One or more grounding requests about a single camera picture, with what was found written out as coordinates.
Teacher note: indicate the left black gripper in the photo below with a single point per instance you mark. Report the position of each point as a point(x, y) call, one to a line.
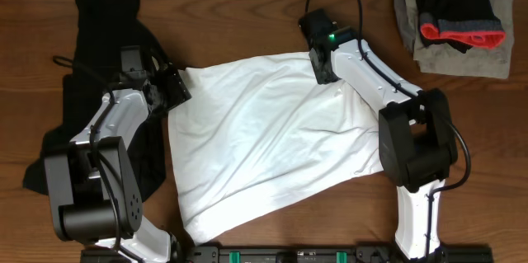
point(179, 91)

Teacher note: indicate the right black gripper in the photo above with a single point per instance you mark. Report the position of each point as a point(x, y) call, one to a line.
point(324, 78)

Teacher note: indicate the white t-shirt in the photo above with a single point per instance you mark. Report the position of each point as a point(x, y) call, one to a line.
point(260, 134)

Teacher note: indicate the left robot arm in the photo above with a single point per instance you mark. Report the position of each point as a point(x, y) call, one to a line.
point(92, 187)

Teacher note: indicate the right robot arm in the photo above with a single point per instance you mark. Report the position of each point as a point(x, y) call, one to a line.
point(416, 141)

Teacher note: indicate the black t-shirt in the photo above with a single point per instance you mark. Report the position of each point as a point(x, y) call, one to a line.
point(104, 27)

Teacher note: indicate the black garment with red trim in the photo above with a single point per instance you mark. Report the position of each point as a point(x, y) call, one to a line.
point(462, 24)

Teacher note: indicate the folded olive grey garment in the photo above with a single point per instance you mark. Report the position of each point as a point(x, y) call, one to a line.
point(444, 59)

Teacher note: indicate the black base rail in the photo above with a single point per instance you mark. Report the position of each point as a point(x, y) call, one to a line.
point(365, 254)

